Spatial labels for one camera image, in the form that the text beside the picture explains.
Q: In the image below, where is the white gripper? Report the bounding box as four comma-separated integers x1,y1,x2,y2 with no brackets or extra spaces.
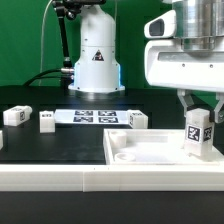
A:
144,39,224,124

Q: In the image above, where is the white square tabletop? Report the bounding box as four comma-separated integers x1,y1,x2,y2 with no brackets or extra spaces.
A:
103,129,224,166

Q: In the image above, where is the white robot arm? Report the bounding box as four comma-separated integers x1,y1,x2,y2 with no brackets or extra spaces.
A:
70,0,224,123

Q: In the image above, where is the white fiducial tag sheet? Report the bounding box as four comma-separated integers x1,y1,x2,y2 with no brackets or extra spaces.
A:
55,109,128,125

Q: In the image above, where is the white L-shaped obstacle fence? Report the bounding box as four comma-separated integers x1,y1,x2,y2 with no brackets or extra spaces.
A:
0,163,224,192

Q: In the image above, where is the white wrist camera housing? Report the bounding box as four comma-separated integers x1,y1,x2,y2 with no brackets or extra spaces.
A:
144,10,176,39

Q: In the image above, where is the black cable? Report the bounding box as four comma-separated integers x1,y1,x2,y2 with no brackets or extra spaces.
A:
22,68,75,88

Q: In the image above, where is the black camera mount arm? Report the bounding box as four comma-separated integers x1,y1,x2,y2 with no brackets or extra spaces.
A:
52,0,106,68

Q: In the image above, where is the white cable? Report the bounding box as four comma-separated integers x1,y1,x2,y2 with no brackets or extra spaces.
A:
39,0,54,78

